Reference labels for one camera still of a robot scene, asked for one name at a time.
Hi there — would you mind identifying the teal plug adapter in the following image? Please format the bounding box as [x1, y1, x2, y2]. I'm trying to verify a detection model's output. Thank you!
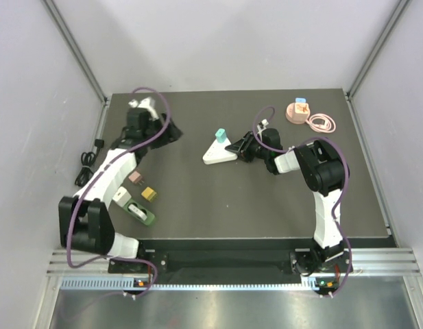
[215, 128, 227, 143]

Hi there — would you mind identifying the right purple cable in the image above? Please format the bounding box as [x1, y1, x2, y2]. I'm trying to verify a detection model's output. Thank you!
[253, 106, 353, 301]

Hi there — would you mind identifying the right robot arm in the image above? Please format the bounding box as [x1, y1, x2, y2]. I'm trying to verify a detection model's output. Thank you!
[225, 128, 350, 276]

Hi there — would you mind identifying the pink round socket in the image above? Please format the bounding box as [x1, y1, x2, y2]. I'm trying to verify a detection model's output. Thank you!
[285, 102, 311, 125]

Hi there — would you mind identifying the yellow plug adapter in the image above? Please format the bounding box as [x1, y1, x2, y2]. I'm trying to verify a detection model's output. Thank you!
[141, 186, 158, 202]

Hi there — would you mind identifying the white cylindrical plug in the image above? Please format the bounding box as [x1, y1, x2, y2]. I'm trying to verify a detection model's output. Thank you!
[128, 203, 147, 221]

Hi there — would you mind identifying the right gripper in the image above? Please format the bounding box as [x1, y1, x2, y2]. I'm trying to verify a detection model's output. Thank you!
[226, 132, 269, 163]

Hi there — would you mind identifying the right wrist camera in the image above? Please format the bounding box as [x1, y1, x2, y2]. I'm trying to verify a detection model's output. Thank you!
[257, 119, 269, 134]

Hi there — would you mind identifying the green power strip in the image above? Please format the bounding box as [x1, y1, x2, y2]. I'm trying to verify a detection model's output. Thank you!
[114, 199, 156, 226]

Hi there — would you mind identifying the black power cable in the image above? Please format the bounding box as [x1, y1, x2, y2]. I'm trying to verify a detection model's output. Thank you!
[75, 138, 106, 188]

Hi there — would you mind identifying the pink plug adapter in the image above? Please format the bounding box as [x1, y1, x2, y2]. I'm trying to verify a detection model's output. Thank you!
[128, 171, 145, 186]

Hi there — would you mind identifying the white triangular power strip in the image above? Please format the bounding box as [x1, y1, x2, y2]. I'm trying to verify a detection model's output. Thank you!
[202, 138, 238, 165]

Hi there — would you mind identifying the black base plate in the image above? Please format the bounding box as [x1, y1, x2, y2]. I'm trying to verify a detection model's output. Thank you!
[107, 239, 354, 285]

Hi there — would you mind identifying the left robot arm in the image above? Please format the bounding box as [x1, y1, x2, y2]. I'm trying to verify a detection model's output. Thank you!
[58, 108, 182, 272]

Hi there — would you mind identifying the purple cable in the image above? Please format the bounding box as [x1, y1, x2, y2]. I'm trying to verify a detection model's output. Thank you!
[253, 106, 353, 301]
[58, 87, 174, 321]

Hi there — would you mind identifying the white plug adapter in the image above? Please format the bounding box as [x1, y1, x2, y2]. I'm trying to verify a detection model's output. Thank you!
[112, 186, 132, 207]

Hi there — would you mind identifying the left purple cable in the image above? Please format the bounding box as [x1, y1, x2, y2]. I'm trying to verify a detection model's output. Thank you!
[58, 87, 174, 321]

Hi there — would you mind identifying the pink coiled cable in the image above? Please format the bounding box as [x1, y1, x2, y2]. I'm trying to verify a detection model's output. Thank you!
[306, 114, 338, 134]

